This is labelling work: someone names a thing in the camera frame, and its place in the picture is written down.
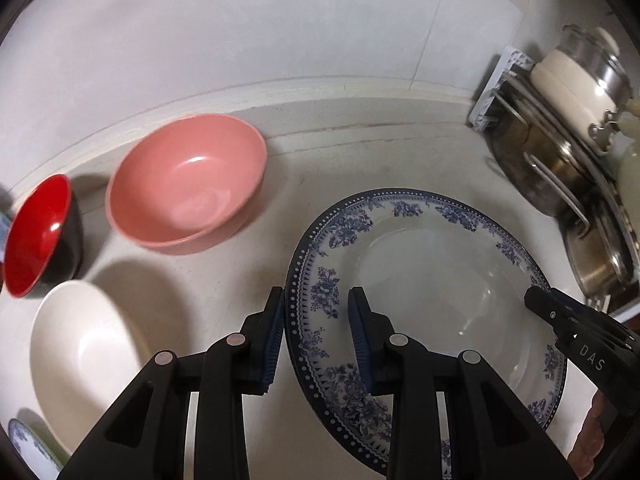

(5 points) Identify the cream kettle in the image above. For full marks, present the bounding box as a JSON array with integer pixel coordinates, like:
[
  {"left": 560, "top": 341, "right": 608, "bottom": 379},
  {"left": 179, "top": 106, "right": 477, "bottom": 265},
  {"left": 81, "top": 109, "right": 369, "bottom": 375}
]
[{"left": 615, "top": 95, "right": 640, "bottom": 201}]

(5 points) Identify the cream pot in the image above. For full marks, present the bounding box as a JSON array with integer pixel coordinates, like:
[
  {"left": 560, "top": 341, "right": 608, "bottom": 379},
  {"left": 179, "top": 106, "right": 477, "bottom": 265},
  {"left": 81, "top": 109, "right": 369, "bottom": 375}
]
[{"left": 530, "top": 49, "right": 621, "bottom": 126}]

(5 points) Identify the white pot rack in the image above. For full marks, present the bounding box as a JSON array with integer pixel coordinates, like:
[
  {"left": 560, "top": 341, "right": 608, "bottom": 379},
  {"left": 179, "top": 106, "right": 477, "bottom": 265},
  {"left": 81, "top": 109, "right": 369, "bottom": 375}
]
[{"left": 469, "top": 46, "right": 640, "bottom": 321}]

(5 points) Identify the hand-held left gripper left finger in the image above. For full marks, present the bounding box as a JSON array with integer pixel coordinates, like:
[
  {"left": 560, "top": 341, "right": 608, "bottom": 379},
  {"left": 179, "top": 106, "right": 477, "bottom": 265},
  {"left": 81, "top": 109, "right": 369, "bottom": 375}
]
[{"left": 57, "top": 286, "right": 287, "bottom": 480}]

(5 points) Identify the deep steel pot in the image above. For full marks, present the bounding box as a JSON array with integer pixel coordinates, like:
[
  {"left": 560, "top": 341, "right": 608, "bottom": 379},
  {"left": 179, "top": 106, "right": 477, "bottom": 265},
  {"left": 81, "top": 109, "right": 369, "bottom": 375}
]
[{"left": 560, "top": 195, "right": 640, "bottom": 298}]

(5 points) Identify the wide steel pan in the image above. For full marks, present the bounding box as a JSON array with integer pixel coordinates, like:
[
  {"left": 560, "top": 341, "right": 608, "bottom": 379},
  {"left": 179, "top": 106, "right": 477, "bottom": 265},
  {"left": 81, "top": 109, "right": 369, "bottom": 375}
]
[{"left": 490, "top": 77, "right": 621, "bottom": 218}]

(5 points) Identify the blue patterned white plate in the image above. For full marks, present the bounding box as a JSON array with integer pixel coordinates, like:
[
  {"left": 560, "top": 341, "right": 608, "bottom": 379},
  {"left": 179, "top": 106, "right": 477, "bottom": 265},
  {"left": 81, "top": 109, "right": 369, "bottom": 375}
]
[
  {"left": 284, "top": 188, "right": 568, "bottom": 478},
  {"left": 7, "top": 418, "right": 61, "bottom": 480}
]

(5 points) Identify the steel pot with glass lid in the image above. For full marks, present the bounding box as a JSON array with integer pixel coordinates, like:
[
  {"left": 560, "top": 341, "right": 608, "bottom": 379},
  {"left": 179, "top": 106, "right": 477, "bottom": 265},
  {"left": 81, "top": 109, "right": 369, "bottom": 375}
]
[{"left": 557, "top": 24, "right": 633, "bottom": 106}]

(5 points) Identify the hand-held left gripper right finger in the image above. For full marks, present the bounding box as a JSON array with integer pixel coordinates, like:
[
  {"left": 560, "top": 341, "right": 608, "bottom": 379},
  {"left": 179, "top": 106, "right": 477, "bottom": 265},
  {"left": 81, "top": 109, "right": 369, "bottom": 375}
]
[{"left": 347, "top": 286, "right": 568, "bottom": 480}]

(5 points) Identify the white bowl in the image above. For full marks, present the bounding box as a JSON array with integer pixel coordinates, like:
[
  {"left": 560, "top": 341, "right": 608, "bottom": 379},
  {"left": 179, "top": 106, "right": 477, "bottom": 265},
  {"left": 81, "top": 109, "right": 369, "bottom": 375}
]
[{"left": 29, "top": 280, "right": 156, "bottom": 461}]

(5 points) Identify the pink bowl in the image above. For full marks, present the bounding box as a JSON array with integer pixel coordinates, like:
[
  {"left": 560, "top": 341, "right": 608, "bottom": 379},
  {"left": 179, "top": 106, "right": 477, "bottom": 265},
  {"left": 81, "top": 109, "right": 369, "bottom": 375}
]
[{"left": 105, "top": 113, "right": 268, "bottom": 256}]

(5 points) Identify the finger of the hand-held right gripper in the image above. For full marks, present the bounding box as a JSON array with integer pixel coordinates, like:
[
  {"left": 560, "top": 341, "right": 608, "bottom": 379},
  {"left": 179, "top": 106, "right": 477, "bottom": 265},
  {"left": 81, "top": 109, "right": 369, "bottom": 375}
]
[{"left": 524, "top": 286, "right": 596, "bottom": 344}]

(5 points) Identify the red black bowl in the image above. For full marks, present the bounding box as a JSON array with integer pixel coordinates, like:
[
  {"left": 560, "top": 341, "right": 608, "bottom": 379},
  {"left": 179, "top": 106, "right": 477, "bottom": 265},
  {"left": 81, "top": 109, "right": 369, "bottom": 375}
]
[{"left": 2, "top": 174, "right": 84, "bottom": 298}]

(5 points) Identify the person's right hand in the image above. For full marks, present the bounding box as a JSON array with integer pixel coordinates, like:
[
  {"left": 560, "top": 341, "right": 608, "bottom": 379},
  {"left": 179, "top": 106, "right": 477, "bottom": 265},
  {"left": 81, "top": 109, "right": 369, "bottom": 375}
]
[{"left": 567, "top": 389, "right": 618, "bottom": 480}]

